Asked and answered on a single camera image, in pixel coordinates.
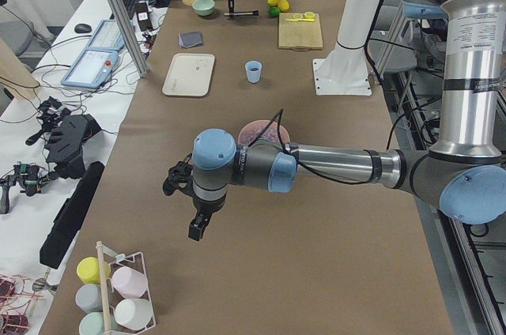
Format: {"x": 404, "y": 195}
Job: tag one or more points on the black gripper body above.
{"x": 207, "y": 207}

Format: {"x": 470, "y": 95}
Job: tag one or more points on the light blue plastic cup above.
{"x": 253, "y": 76}

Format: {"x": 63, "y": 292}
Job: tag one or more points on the pink bowl of ice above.
{"x": 253, "y": 129}

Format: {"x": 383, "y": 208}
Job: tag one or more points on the pink frosted cup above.
{"x": 129, "y": 283}

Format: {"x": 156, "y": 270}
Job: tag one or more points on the white frosted cup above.
{"x": 134, "y": 314}

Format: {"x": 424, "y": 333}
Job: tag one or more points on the yellow frosted cup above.
{"x": 88, "y": 270}

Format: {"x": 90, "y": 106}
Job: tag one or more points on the grey frosted cup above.
{"x": 88, "y": 298}

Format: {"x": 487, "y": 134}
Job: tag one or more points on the green frosted cup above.
{"x": 92, "y": 324}

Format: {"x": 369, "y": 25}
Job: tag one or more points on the mint green bowl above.
{"x": 203, "y": 8}

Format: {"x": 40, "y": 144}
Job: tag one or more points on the green lime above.
{"x": 274, "y": 11}

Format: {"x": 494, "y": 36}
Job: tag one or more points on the whole yellow lemon right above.
{"x": 284, "y": 6}

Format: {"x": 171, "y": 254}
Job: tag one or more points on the grey folded cloth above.
{"x": 190, "y": 39}

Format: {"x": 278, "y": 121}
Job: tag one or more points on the yellow plastic knife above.
{"x": 303, "y": 19}

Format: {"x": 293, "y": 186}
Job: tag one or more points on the wooden cutting board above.
{"x": 299, "y": 36}

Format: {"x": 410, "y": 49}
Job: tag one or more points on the lemon half upper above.
{"x": 309, "y": 15}

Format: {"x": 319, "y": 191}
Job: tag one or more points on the cream rabbit tray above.
{"x": 189, "y": 75}

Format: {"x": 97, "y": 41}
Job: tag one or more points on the teach pendant far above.
{"x": 107, "y": 36}

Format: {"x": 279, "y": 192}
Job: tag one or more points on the teach pendant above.
{"x": 107, "y": 36}
{"x": 91, "y": 69}

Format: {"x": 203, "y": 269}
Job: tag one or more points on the black bar device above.
{"x": 70, "y": 218}

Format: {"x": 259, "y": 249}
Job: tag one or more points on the teach pendant near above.
{"x": 91, "y": 69}

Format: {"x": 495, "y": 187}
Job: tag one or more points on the black computer mouse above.
{"x": 82, "y": 28}

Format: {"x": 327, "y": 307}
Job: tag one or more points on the white wire cup rack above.
{"x": 109, "y": 262}

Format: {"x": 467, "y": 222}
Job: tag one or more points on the aluminium frame post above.
{"x": 127, "y": 31}

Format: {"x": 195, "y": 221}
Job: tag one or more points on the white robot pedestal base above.
{"x": 344, "y": 72}

